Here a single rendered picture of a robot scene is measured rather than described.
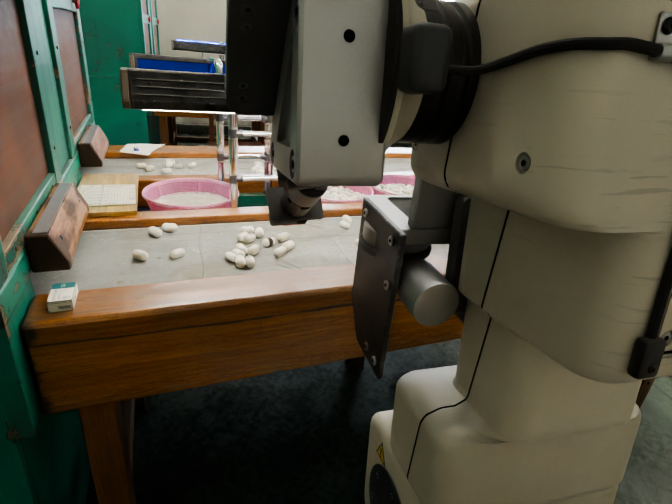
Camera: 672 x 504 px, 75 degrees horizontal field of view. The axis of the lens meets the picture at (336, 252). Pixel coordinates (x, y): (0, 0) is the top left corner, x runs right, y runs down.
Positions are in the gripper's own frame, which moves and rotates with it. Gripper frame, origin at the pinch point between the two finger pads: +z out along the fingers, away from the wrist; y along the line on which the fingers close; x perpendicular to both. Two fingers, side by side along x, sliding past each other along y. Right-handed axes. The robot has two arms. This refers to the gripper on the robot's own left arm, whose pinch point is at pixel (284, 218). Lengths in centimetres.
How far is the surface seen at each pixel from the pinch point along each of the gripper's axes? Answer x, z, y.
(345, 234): -0.6, 20.0, -21.4
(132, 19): -210, 200, 29
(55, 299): 12.0, -3.5, 40.0
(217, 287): 12.7, -0.8, 14.8
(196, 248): 0.2, 18.4, 16.4
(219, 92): -27.4, -1.1, 9.9
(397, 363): 40, 88, -64
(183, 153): -53, 81, 13
